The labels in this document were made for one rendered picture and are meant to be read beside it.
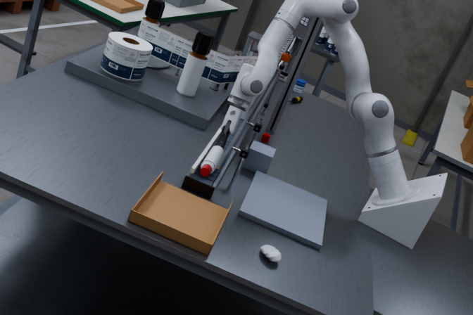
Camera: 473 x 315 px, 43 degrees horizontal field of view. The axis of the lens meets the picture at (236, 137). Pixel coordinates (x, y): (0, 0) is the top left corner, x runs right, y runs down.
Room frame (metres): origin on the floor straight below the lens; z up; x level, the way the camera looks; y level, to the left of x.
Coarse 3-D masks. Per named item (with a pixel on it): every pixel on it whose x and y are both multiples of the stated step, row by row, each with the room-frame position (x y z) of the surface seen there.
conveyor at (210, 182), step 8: (272, 80) 3.32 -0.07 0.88; (240, 120) 2.51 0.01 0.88; (248, 120) 2.55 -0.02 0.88; (232, 136) 2.30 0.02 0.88; (240, 136) 2.33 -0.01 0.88; (208, 152) 2.06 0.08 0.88; (224, 160) 2.04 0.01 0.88; (200, 168) 1.90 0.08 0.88; (192, 176) 1.82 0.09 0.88; (200, 176) 1.84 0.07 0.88; (208, 176) 1.87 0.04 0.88; (216, 176) 1.89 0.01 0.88; (208, 184) 1.81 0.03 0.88
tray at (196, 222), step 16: (160, 176) 1.78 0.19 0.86; (160, 192) 1.72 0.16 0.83; (176, 192) 1.76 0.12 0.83; (144, 208) 1.59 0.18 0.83; (160, 208) 1.63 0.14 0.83; (176, 208) 1.66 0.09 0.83; (192, 208) 1.70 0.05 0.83; (208, 208) 1.74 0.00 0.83; (224, 208) 1.78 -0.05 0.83; (144, 224) 1.50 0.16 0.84; (160, 224) 1.49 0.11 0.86; (176, 224) 1.57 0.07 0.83; (192, 224) 1.61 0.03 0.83; (208, 224) 1.65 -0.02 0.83; (176, 240) 1.49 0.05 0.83; (192, 240) 1.49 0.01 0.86; (208, 240) 1.56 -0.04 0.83
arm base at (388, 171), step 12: (384, 156) 2.15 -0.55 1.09; (396, 156) 2.17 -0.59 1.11; (372, 168) 2.17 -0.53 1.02; (384, 168) 2.14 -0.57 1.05; (396, 168) 2.15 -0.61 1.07; (384, 180) 2.14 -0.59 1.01; (396, 180) 2.14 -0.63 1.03; (384, 192) 2.14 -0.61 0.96; (396, 192) 2.12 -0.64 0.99; (408, 192) 2.15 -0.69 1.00; (384, 204) 2.10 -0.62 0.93
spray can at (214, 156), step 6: (210, 150) 1.99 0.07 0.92; (216, 150) 1.98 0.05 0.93; (222, 150) 2.02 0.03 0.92; (210, 156) 1.92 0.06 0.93; (216, 156) 1.94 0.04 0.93; (204, 162) 1.88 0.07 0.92; (210, 162) 1.88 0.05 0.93; (216, 162) 1.91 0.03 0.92; (204, 168) 1.83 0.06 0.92; (210, 168) 1.86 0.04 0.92; (204, 174) 1.83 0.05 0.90
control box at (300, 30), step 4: (300, 24) 2.68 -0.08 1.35; (308, 24) 2.65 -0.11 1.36; (296, 28) 2.69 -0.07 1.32; (300, 28) 2.67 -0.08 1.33; (304, 28) 2.66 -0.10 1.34; (320, 28) 2.71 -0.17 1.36; (296, 32) 2.68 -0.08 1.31; (300, 32) 2.67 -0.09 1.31; (304, 32) 2.66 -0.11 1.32; (320, 32) 2.73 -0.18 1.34; (296, 36) 2.68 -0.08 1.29; (300, 36) 2.66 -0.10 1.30; (304, 36) 2.65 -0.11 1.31; (316, 36) 2.71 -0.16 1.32; (316, 40) 2.72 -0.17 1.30
